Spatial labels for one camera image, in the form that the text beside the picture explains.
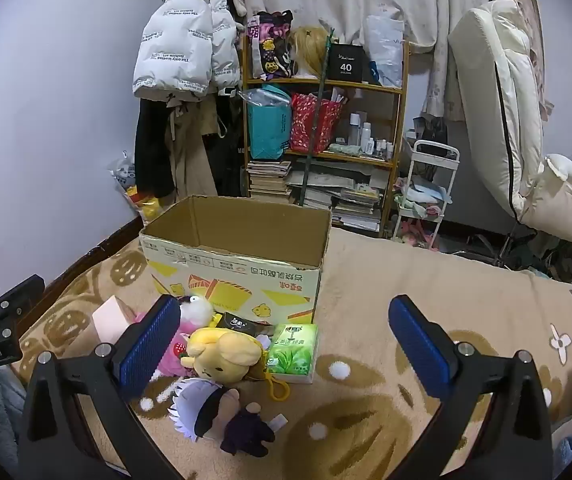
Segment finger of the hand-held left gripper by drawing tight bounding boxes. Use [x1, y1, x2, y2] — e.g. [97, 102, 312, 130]
[0, 274, 46, 320]

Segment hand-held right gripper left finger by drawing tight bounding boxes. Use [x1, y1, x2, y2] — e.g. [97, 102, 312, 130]
[17, 294, 181, 480]

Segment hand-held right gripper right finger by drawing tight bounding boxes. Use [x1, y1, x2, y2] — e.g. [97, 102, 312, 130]
[388, 295, 554, 480]

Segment pink plush bear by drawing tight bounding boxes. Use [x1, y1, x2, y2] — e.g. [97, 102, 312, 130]
[133, 310, 199, 378]

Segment yellow plush dog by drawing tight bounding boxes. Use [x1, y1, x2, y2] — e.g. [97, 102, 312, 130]
[180, 326, 293, 403]

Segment white-haired plush doll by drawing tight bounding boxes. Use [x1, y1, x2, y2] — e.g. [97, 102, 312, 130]
[168, 377, 287, 458]

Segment printed cardboard box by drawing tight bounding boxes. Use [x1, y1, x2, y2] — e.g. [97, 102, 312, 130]
[139, 195, 334, 326]

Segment green tissue pack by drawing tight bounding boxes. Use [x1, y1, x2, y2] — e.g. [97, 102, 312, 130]
[266, 323, 319, 385]

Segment pink box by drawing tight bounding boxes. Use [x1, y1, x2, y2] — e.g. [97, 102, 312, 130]
[92, 295, 139, 343]

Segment white fluffy plush toy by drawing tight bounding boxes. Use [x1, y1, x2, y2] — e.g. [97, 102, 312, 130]
[178, 294, 215, 328]

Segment black packet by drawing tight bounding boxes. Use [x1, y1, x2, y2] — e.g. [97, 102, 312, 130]
[215, 311, 277, 338]

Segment clear bag of toys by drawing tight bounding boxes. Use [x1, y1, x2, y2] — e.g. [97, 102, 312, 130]
[108, 152, 167, 221]

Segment pile of papers and booklets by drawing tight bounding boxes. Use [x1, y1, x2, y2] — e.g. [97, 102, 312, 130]
[286, 160, 391, 233]

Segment white rolling cart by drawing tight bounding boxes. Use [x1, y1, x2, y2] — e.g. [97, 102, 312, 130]
[391, 140, 462, 251]

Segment beige hanging garment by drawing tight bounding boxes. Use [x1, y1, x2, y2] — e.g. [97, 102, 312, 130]
[165, 95, 219, 206]

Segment black hanging coat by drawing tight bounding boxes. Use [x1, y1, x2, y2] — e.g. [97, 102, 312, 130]
[134, 95, 177, 200]

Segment stack of books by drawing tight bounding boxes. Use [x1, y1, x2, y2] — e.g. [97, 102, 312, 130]
[246, 160, 293, 201]

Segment dark hanging clothes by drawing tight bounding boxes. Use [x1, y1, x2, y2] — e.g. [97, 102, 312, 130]
[211, 92, 249, 198]

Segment row of cosmetic bottles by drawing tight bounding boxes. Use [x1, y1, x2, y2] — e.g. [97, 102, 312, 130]
[336, 110, 397, 158]

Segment green pole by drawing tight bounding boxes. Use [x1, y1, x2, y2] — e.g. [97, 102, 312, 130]
[301, 27, 339, 208]

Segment red gift bag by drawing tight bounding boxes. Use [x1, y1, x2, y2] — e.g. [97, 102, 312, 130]
[290, 92, 344, 156]

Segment teal paper bag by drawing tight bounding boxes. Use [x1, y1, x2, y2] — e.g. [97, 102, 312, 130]
[246, 85, 294, 161]

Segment wooden shelf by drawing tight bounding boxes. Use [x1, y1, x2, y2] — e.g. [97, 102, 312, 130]
[241, 35, 411, 238]

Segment cream padded chair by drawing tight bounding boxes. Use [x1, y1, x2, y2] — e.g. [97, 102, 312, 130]
[448, 0, 572, 268]

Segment clear plastic bag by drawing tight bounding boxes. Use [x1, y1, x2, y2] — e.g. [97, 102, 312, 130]
[236, 87, 291, 111]

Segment white puffer jacket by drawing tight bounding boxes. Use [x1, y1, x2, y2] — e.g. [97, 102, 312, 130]
[132, 0, 241, 103]

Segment black box with white print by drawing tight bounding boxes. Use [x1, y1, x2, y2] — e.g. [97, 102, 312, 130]
[327, 44, 367, 83]

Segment white plastic bag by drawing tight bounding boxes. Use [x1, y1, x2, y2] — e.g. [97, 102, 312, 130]
[365, 15, 407, 88]

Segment blonde wig on mannequin head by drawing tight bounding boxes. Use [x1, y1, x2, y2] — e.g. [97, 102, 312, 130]
[288, 25, 337, 80]

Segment black purple printed tote bag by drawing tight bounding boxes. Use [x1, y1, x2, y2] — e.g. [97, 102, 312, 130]
[247, 10, 297, 81]

